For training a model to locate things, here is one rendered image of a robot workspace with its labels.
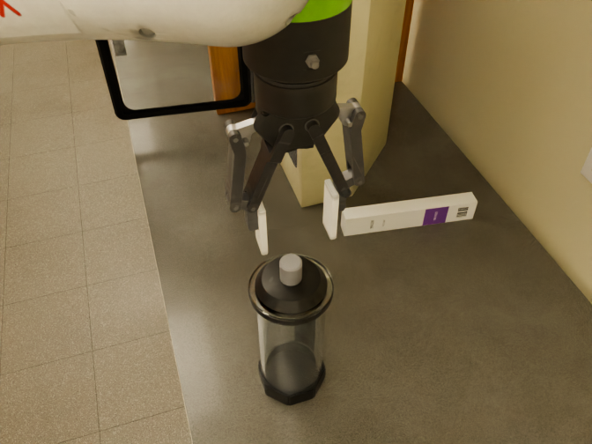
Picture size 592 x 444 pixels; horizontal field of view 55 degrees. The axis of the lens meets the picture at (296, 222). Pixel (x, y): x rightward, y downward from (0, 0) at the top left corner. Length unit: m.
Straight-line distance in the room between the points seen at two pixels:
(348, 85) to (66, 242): 1.76
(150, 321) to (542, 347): 1.50
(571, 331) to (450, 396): 0.25
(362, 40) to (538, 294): 0.53
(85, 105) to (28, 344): 1.50
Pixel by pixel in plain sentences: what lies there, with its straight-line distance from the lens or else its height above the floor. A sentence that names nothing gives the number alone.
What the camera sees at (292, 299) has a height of 1.18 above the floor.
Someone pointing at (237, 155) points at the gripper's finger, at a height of 1.40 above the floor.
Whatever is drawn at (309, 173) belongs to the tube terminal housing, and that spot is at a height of 1.03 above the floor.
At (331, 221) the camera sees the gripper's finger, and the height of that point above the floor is 1.28.
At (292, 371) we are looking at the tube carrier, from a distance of 0.81.
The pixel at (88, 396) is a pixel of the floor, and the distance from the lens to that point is 2.07.
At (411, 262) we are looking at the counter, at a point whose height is 0.94.
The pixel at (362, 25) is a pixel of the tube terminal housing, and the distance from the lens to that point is 0.96.
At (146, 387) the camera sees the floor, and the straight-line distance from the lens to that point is 2.03.
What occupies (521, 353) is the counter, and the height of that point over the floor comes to 0.94.
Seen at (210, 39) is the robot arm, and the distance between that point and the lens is 0.32.
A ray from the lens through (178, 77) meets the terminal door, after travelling 1.29.
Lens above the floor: 1.73
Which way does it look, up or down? 45 degrees down
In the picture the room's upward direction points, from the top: straight up
